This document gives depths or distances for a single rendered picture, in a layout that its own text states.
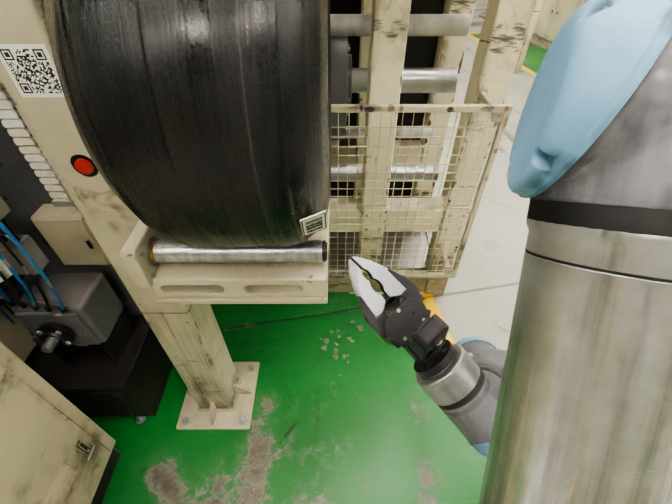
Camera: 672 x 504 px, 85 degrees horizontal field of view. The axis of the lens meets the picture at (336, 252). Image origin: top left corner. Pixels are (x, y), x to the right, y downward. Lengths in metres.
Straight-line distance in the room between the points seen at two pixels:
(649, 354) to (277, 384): 1.43
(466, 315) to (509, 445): 1.56
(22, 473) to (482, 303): 1.72
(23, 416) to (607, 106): 1.20
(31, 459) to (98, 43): 1.02
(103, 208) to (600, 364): 0.81
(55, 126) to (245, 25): 0.45
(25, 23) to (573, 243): 0.71
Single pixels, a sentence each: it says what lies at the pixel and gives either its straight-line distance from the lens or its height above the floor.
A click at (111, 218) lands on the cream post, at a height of 0.94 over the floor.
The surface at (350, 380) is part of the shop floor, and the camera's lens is 1.58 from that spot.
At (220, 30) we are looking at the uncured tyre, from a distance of 0.43.
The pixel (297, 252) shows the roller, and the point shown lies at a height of 0.91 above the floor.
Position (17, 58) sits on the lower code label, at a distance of 0.76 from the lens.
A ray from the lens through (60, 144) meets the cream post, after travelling 0.81.
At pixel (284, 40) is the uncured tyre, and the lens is 0.43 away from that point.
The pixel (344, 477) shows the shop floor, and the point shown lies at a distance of 1.45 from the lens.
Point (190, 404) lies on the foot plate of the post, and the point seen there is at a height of 0.01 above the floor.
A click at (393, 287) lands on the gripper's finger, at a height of 0.99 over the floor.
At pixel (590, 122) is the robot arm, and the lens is 0.23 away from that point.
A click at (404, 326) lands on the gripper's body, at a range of 0.56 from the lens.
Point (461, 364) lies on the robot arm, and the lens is 0.59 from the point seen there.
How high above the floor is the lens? 1.41
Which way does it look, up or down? 44 degrees down
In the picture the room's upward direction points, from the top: straight up
